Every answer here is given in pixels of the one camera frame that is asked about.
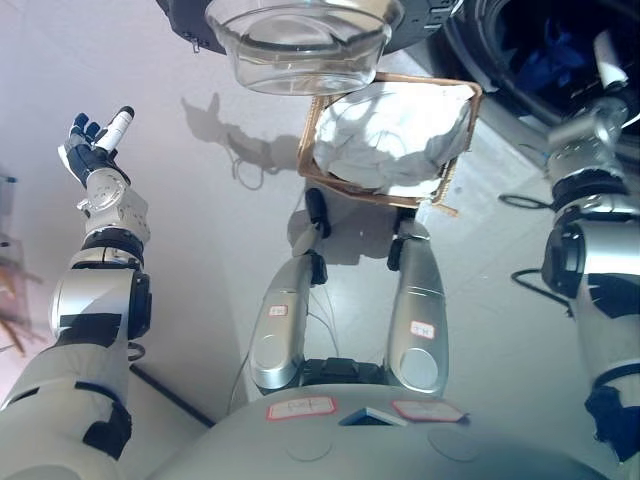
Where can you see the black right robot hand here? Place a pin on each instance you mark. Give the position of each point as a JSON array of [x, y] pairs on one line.
[[611, 65]]

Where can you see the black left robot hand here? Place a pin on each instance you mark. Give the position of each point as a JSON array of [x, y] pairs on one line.
[[87, 152]]

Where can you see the dark blue garment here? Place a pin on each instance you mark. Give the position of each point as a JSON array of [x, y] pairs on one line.
[[550, 55]]

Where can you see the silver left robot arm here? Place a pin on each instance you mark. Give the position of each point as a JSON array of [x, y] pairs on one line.
[[85, 310]]

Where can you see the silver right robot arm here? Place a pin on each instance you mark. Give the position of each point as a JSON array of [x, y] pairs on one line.
[[595, 240]]

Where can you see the grey front-load washing machine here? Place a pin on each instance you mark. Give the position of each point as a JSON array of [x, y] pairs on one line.
[[530, 115]]

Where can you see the brown woven laundry basket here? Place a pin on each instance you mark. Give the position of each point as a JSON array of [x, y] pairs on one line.
[[307, 155]]

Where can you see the white crumpled clothes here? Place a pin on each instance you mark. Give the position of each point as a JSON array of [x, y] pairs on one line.
[[390, 135]]

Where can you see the round glass washing machine door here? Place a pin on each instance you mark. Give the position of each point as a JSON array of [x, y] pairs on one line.
[[305, 45]]

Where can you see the silver left robot leg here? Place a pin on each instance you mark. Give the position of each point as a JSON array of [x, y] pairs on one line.
[[280, 325]]

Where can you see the grey robot torso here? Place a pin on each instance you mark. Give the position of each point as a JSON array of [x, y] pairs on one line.
[[360, 445]]

